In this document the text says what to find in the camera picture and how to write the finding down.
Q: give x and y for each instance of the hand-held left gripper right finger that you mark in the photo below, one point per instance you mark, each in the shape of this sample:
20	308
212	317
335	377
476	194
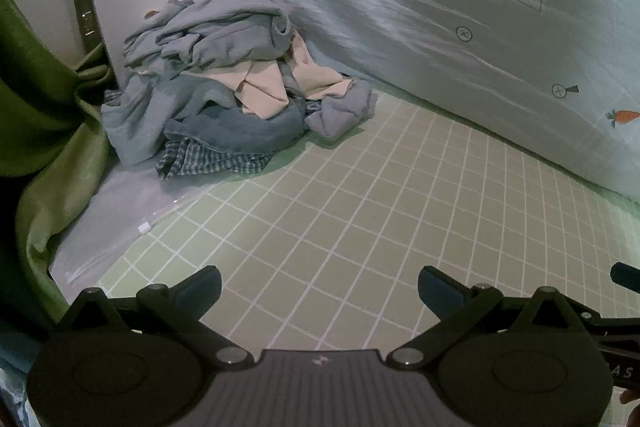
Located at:
440	292

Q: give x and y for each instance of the small grey-blue garment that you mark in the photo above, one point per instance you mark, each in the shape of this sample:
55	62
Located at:
342	109

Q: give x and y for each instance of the clear plastic storage bag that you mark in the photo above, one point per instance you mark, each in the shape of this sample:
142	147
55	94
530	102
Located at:
110	212

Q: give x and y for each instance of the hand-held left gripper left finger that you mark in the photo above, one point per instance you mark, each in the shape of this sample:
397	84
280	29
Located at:
200	292

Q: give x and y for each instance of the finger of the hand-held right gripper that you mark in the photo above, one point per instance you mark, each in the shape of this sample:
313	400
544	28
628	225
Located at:
627	276

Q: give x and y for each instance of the blue plaid shirt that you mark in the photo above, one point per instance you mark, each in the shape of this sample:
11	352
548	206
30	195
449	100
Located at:
215	162

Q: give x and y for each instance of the beige garment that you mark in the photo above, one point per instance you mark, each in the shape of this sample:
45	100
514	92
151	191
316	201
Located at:
265	87

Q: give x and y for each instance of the dark blue garment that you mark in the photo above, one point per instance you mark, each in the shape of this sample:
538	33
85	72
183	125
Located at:
250	127

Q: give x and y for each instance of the carrot print quilt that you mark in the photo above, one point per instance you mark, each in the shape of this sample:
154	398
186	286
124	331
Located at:
430	7

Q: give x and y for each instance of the green curtain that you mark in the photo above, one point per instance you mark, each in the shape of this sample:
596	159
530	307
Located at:
45	117

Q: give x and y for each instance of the teal curtain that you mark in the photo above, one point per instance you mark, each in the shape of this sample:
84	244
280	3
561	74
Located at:
17	352

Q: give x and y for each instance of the light blue garment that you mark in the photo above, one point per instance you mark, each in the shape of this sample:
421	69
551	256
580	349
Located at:
142	117

